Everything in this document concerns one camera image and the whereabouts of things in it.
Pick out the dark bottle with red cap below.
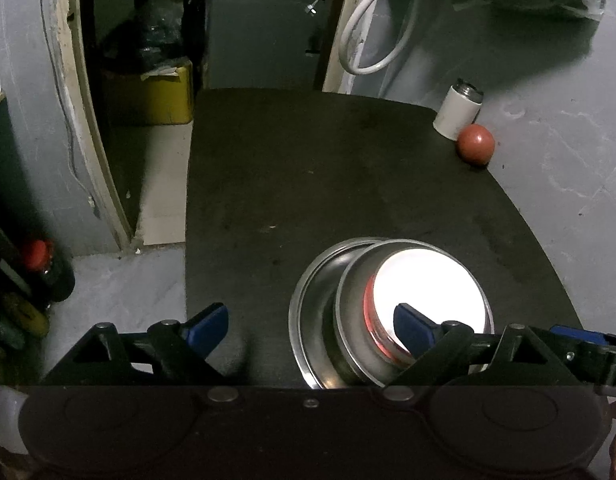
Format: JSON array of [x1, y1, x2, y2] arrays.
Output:
[[20, 237, 76, 306]]

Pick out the white ceramic bowl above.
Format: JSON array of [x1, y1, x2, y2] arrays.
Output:
[[373, 255, 488, 346]]

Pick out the yellow box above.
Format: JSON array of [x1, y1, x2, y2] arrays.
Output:
[[100, 57, 195, 126]]

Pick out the white hose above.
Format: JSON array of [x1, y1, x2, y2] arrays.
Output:
[[336, 0, 423, 76]]

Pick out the white door frame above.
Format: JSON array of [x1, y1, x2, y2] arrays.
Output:
[[38, 0, 136, 252]]

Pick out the stainless steel bowl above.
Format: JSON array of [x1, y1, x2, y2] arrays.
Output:
[[334, 239, 494, 387]]

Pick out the black plastic bag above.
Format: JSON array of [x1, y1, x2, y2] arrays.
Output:
[[100, 10, 189, 73]]

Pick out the white thermos cup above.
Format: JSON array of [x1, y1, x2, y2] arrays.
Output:
[[433, 79, 484, 141]]

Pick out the thin wall cable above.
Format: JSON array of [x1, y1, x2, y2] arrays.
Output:
[[38, 0, 101, 221]]

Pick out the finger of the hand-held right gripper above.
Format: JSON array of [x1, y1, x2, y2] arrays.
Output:
[[536, 324, 616, 362]]

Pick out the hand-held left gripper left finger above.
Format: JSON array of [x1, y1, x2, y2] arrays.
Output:
[[42, 302, 239, 404]]

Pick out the grey cabinet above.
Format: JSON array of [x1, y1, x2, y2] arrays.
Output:
[[203, 0, 339, 92]]

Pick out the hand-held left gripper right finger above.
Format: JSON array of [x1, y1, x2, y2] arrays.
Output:
[[382, 302, 582, 402]]

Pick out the red ball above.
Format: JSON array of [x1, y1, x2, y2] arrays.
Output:
[[456, 124, 496, 166]]

